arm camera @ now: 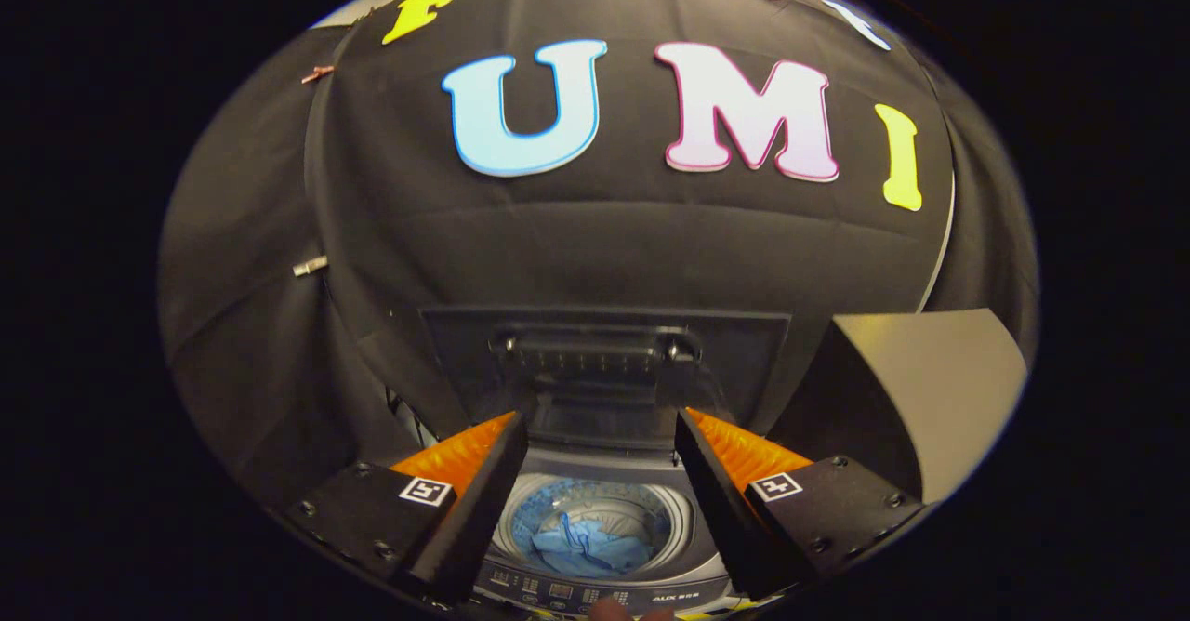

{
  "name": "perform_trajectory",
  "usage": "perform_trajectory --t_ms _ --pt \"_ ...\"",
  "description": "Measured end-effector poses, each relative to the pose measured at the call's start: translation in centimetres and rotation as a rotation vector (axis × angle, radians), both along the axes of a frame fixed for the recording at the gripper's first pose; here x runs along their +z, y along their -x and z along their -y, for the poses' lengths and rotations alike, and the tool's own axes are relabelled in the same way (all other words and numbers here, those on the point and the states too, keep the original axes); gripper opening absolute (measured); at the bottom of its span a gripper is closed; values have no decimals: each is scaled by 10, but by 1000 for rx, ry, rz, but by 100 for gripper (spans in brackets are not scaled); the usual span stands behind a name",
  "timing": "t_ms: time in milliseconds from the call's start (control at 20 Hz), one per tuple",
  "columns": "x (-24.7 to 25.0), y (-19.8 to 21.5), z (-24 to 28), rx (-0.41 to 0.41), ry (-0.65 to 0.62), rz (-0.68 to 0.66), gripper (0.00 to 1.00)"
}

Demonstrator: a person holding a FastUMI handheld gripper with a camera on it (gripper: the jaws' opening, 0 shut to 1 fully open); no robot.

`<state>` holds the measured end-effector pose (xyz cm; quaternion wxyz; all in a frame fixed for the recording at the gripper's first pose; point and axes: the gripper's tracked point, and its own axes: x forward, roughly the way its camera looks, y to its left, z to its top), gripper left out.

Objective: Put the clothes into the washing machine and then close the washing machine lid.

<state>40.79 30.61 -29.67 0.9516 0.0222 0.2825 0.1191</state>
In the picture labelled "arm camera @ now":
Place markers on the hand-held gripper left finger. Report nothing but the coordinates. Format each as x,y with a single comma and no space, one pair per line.
483,509

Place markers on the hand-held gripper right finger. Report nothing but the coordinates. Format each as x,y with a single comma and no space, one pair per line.
716,509

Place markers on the light blue shirt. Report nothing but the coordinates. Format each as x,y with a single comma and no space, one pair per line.
586,547

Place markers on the grey beige cabinet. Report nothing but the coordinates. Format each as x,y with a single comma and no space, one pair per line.
930,398

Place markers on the black backdrop cloth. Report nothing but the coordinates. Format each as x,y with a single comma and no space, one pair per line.
604,240

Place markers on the silver backdrop clip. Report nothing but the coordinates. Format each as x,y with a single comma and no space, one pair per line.
310,266

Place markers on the copper backdrop clip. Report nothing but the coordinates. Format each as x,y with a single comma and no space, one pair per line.
317,73

